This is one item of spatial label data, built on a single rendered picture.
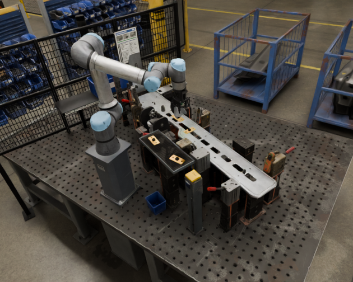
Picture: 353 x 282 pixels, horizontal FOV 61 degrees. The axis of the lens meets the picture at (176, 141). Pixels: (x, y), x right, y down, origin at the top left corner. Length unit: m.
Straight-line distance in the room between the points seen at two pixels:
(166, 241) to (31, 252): 1.48
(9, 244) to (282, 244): 2.31
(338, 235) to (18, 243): 2.75
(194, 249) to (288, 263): 0.51
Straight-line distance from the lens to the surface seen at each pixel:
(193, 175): 1.52
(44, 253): 2.94
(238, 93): 4.13
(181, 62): 1.56
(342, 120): 3.91
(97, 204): 2.12
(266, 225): 1.93
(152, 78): 1.46
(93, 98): 2.59
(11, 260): 3.04
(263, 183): 1.73
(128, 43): 2.76
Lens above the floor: 2.25
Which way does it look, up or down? 39 degrees down
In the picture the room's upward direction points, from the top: 5 degrees counter-clockwise
